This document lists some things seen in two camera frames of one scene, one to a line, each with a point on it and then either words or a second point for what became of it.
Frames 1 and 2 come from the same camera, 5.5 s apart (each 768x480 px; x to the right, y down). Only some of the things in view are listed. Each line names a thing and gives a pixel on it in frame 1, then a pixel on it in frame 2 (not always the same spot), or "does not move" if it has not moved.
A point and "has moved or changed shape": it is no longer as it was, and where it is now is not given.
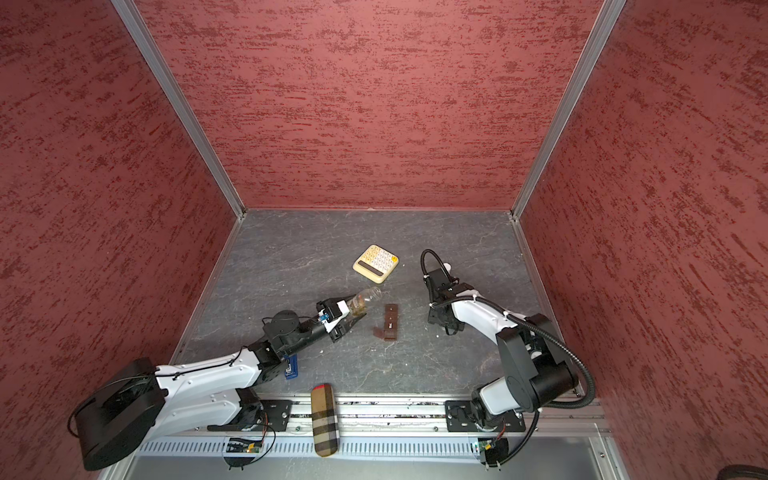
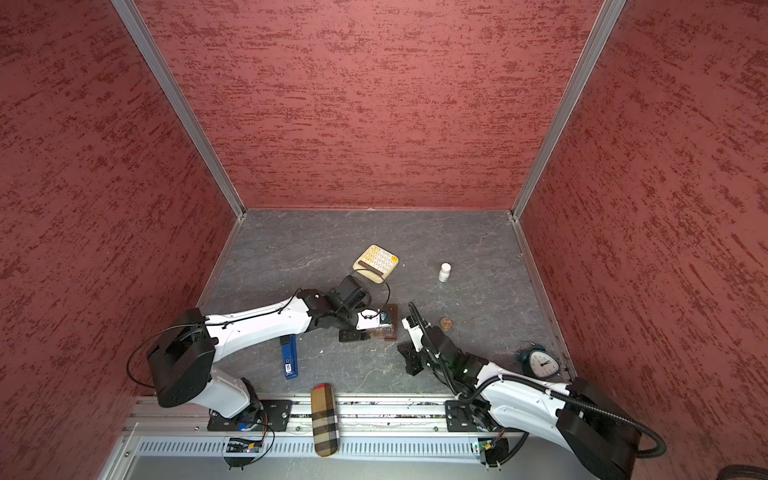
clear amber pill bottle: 358,304 has moved or changed shape
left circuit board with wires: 242,452 does not move
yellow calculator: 376,263 does not move
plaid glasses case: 324,416 does not move
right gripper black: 433,318 → 408,352
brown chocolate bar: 390,331 does not move
